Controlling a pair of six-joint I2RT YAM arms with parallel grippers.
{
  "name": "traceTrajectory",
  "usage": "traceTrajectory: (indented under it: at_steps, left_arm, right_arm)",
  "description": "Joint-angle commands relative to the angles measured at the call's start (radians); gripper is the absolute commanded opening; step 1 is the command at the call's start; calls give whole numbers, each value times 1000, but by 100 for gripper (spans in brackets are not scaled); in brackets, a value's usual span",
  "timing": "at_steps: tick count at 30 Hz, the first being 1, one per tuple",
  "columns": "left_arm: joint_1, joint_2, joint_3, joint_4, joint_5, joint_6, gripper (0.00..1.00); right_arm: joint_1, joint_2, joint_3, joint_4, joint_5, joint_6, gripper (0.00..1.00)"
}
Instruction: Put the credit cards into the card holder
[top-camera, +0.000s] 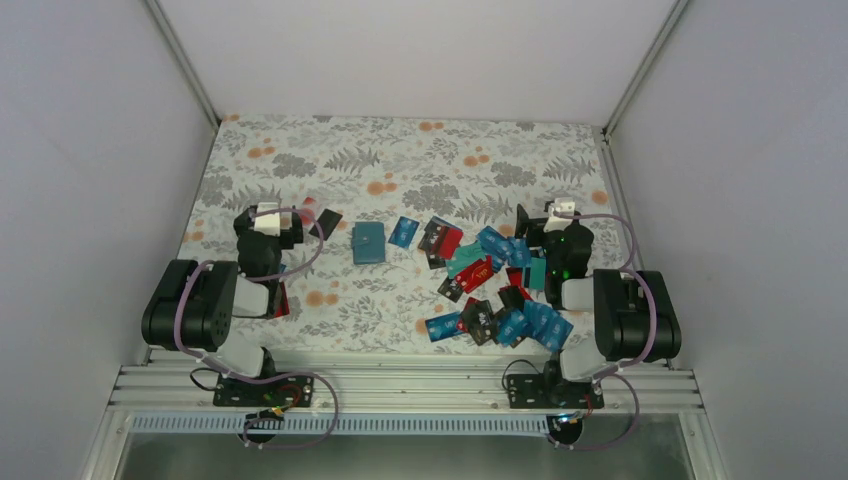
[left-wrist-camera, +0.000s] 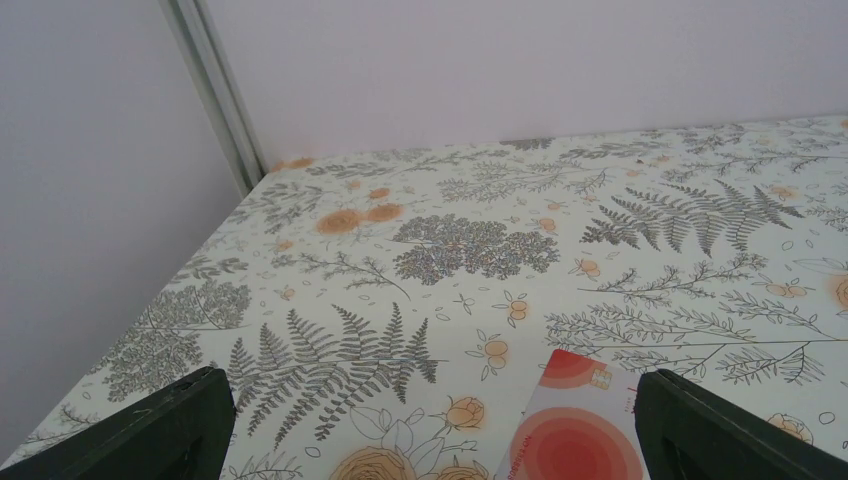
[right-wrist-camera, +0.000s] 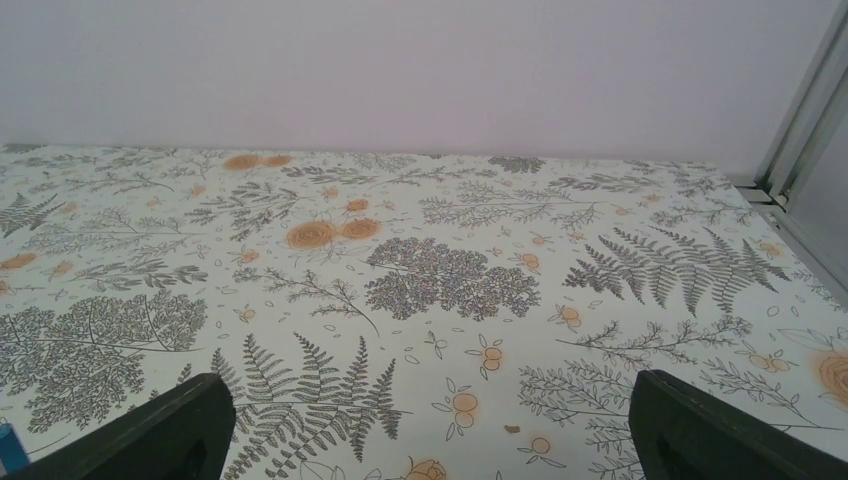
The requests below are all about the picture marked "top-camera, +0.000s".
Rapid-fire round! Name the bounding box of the black card near left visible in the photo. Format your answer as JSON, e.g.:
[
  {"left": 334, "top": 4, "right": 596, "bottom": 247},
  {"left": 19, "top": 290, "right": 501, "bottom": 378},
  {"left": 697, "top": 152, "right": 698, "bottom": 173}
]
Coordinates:
[{"left": 309, "top": 209, "right": 343, "bottom": 240}]

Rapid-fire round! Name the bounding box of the aluminium rail frame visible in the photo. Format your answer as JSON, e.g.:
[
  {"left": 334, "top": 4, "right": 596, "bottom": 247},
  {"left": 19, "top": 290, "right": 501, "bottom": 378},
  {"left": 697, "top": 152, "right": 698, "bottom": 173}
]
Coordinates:
[{"left": 108, "top": 349, "right": 705, "bottom": 415}]

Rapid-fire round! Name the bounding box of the blue card near holder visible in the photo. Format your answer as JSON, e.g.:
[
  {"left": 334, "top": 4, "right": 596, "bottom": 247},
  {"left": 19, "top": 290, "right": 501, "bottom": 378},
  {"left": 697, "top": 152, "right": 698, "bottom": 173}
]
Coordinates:
[{"left": 388, "top": 216, "right": 420, "bottom": 249}]

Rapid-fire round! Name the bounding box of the white card with red circle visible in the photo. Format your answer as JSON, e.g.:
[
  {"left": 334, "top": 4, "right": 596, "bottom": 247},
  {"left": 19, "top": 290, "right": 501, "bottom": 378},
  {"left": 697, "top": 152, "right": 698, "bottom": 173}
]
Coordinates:
[{"left": 297, "top": 196, "right": 325, "bottom": 225}]

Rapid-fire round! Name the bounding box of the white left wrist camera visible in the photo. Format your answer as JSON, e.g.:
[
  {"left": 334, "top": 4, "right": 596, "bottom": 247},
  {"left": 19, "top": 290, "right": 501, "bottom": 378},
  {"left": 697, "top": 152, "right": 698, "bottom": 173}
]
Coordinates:
[{"left": 252, "top": 202, "right": 291, "bottom": 237}]

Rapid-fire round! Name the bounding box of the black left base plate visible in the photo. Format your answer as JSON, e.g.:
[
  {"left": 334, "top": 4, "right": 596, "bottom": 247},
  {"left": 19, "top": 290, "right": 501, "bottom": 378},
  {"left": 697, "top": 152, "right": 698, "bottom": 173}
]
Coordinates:
[{"left": 212, "top": 376, "right": 314, "bottom": 409}]

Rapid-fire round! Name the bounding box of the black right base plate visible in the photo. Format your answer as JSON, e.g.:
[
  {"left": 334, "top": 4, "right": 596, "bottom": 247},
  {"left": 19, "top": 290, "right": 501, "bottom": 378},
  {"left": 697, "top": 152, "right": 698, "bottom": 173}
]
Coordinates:
[{"left": 505, "top": 374, "right": 605, "bottom": 410}]

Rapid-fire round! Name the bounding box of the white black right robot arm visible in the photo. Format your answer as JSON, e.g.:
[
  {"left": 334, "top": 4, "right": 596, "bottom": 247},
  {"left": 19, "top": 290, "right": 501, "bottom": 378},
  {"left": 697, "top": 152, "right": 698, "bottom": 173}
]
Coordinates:
[{"left": 509, "top": 201, "right": 682, "bottom": 407}]

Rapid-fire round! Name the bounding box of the teal green card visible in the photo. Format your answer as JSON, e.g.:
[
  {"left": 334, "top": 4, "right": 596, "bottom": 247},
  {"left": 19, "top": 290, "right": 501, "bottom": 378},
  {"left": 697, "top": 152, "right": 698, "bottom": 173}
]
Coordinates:
[{"left": 446, "top": 242, "right": 486, "bottom": 278}]

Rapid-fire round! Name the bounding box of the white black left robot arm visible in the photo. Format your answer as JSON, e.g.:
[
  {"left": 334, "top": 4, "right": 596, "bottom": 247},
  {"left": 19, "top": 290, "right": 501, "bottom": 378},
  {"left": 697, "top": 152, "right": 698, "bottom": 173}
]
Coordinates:
[{"left": 141, "top": 202, "right": 314, "bottom": 405}]

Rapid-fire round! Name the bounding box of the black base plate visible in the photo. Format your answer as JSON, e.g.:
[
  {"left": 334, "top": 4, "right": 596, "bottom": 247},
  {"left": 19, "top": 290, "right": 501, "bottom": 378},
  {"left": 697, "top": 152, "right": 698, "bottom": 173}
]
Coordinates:
[
  {"left": 505, "top": 374, "right": 605, "bottom": 410},
  {"left": 212, "top": 376, "right": 314, "bottom": 409}
]

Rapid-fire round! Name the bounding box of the red card with black stripe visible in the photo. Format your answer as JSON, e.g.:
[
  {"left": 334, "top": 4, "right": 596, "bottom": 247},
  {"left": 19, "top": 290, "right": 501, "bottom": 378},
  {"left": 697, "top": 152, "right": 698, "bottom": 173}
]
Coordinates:
[{"left": 434, "top": 226, "right": 464, "bottom": 260}]

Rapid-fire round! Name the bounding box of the red VIP card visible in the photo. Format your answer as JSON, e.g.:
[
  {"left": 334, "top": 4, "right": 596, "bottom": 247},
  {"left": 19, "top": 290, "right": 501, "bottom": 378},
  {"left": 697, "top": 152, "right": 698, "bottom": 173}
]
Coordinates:
[{"left": 456, "top": 256, "right": 495, "bottom": 293}]

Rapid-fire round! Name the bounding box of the blue card pile front right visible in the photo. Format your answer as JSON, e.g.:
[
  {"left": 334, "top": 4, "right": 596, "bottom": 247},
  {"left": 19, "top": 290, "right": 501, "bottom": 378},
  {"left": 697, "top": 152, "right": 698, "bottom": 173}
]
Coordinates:
[{"left": 494, "top": 301, "right": 573, "bottom": 352}]

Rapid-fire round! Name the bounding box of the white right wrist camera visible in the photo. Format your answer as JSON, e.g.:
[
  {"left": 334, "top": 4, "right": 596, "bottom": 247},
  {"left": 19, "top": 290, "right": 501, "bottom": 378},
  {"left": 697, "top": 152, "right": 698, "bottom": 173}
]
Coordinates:
[{"left": 544, "top": 197, "right": 580, "bottom": 219}]

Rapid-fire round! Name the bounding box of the black card with chip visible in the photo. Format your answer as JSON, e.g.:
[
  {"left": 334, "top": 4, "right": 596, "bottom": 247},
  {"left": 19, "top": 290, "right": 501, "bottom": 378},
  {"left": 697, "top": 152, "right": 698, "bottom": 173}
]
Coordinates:
[{"left": 437, "top": 277, "right": 465, "bottom": 303}]

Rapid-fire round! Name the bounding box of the floral patterned table mat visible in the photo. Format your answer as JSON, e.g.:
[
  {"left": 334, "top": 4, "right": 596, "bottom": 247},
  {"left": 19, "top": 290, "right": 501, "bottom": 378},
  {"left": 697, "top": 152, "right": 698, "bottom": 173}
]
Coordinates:
[{"left": 179, "top": 114, "right": 627, "bottom": 355}]

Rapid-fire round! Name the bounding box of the teal leather card holder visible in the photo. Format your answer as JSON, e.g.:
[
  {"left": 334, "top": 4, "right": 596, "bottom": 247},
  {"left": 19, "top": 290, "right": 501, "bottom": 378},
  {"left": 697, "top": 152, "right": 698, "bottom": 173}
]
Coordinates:
[{"left": 351, "top": 221, "right": 386, "bottom": 265}]

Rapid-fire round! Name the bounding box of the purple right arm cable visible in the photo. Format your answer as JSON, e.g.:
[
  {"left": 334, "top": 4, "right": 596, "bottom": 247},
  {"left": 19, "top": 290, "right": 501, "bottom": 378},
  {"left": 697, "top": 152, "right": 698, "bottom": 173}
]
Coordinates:
[{"left": 547, "top": 211, "right": 658, "bottom": 453}]

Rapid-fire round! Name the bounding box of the blue card front left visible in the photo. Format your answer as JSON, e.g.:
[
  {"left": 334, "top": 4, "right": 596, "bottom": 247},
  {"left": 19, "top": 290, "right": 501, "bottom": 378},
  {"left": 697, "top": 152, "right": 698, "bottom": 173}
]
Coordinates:
[{"left": 425, "top": 312, "right": 464, "bottom": 342}]

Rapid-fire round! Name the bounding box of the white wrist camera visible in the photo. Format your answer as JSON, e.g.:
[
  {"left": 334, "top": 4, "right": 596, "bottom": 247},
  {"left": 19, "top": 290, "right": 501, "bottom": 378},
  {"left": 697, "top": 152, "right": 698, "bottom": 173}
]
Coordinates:
[
  {"left": 544, "top": 197, "right": 580, "bottom": 219},
  {"left": 252, "top": 202, "right": 291, "bottom": 237}
]

